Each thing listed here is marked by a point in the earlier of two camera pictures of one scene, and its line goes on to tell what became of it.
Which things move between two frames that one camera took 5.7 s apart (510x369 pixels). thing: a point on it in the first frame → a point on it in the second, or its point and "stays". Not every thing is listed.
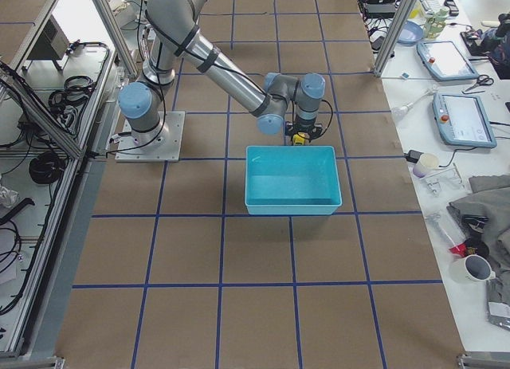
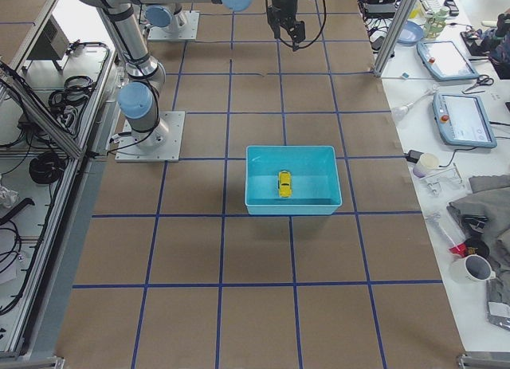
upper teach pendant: (444, 60) stays
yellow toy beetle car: (298, 139) → (284, 184)
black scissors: (481, 80) stays
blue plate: (410, 34) stays
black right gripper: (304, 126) → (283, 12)
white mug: (472, 269) stays
